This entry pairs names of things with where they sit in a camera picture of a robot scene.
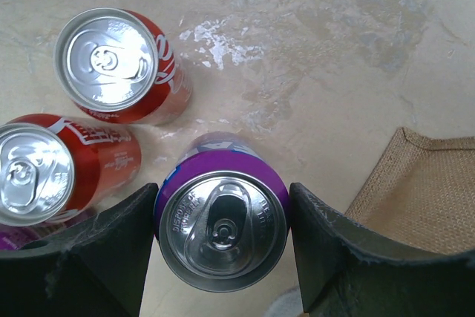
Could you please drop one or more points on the purple fanta can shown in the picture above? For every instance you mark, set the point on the purple fanta can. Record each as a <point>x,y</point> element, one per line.
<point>14,238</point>
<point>221,216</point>

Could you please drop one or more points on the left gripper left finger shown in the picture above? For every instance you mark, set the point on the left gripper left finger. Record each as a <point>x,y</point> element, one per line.
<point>95,268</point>

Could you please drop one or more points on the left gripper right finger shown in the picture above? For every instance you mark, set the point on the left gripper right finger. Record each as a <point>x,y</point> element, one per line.
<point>345,269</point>

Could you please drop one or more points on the red cola can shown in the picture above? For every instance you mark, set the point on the red cola can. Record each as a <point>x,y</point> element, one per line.
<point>117,66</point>
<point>53,167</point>

